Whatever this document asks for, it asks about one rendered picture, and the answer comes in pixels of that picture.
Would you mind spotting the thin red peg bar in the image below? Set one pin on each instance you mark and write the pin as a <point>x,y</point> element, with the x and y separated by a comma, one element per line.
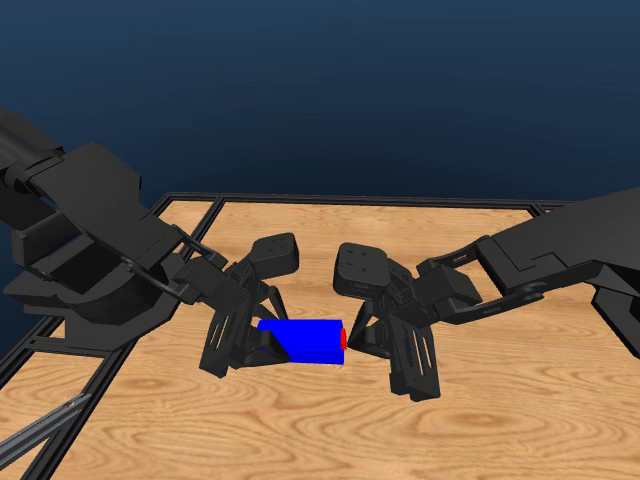
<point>343,339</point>

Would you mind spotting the blue hollow socket block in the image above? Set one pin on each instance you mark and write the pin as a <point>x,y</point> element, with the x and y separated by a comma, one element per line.
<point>310,342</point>

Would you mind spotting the silver aluminium strut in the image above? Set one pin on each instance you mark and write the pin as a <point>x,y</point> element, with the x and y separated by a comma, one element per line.
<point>45,425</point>

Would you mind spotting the black table frame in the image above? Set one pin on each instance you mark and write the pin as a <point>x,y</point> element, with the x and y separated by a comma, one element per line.
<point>375,200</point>

